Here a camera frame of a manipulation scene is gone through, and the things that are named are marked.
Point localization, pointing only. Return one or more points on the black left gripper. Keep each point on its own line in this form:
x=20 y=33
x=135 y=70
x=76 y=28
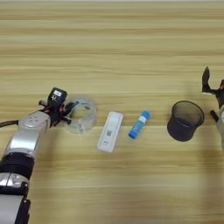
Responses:
x=55 y=114

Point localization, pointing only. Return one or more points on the blue glue stick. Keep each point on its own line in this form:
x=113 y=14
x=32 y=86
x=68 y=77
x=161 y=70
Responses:
x=138 y=125

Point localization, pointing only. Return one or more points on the white rectangular test cassette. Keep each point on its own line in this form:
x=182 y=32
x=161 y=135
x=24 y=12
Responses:
x=110 y=132

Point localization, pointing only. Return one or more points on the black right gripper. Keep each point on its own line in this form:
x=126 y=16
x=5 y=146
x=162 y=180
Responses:
x=221 y=94

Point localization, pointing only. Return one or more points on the black mesh pen cup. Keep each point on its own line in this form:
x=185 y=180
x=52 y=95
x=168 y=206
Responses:
x=180 y=131

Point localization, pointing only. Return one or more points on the left black box white label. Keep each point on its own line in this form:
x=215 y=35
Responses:
x=57 y=96

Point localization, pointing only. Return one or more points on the clear adhesive tape roll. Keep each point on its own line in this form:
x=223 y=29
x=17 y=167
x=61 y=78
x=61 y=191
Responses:
x=86 y=124

